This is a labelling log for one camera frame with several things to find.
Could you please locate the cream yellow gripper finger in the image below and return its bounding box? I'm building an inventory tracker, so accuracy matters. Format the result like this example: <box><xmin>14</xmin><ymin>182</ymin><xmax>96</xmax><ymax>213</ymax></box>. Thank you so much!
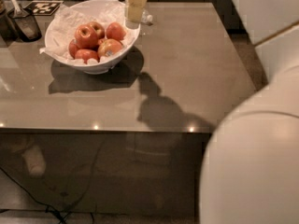
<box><xmin>125</xmin><ymin>0</ymin><xmax>148</xmax><ymax>29</ymax></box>

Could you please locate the large top red apple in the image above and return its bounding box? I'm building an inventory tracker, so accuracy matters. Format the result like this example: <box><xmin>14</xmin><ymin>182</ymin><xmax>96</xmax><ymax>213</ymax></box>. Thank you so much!
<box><xmin>74</xmin><ymin>24</ymin><xmax>98</xmax><ymax>49</ymax></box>

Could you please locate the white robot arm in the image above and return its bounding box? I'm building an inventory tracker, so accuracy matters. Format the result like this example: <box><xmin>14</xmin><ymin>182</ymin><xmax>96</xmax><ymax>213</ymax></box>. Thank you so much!
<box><xmin>199</xmin><ymin>0</ymin><xmax>299</xmax><ymax>224</ymax></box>

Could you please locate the red apple back right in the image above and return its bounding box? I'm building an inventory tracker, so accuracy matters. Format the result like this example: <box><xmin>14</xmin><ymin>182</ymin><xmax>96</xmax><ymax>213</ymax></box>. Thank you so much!
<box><xmin>106</xmin><ymin>22</ymin><xmax>126</xmax><ymax>41</ymax></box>

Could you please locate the red apple back middle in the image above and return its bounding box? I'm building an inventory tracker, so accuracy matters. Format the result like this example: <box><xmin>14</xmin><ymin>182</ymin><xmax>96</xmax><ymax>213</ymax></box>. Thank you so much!
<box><xmin>88</xmin><ymin>21</ymin><xmax>105</xmax><ymax>39</ymax></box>

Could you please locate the red yellow apple with sticker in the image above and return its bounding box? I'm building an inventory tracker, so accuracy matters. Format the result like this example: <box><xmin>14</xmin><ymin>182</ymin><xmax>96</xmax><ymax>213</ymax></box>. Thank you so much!
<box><xmin>97</xmin><ymin>39</ymin><xmax>123</xmax><ymax>57</ymax></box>

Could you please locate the white ceramic bowl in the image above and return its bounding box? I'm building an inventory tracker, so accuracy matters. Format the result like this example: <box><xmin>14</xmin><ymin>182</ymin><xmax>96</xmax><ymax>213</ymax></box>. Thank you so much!
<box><xmin>44</xmin><ymin>0</ymin><xmax>141</xmax><ymax>76</ymax></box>

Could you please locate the red apple front left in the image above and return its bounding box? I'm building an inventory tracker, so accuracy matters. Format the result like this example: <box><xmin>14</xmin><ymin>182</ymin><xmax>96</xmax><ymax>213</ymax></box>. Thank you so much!
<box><xmin>75</xmin><ymin>49</ymin><xmax>99</xmax><ymax>63</ymax></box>

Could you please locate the red apple far left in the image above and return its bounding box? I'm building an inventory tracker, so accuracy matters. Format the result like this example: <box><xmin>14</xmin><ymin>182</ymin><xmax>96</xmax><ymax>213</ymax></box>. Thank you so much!
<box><xmin>68</xmin><ymin>39</ymin><xmax>79</xmax><ymax>58</ymax></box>

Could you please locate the clear plastic water bottle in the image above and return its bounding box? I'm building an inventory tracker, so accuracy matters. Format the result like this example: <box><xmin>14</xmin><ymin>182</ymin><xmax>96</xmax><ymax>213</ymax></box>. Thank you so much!
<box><xmin>141</xmin><ymin>9</ymin><xmax>153</xmax><ymax>25</ymax></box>

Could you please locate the black white fiducial marker card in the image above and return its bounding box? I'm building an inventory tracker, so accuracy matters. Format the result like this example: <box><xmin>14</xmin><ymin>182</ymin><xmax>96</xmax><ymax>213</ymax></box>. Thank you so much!
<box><xmin>25</xmin><ymin>0</ymin><xmax>63</xmax><ymax>16</ymax></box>

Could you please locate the dark glass cup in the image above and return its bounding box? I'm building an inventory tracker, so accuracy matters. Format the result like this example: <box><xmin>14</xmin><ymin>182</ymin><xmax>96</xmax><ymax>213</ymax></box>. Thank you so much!
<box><xmin>8</xmin><ymin>8</ymin><xmax>42</xmax><ymax>42</ymax></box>

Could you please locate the white handled utensil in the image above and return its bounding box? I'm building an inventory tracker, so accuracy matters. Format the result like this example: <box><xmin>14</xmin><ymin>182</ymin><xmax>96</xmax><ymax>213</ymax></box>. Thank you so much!
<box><xmin>10</xmin><ymin>0</ymin><xmax>29</xmax><ymax>18</ymax></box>

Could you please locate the black floor cable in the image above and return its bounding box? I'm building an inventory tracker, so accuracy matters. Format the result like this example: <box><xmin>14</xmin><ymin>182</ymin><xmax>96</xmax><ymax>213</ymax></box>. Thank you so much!
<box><xmin>0</xmin><ymin>167</ymin><xmax>96</xmax><ymax>224</ymax></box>

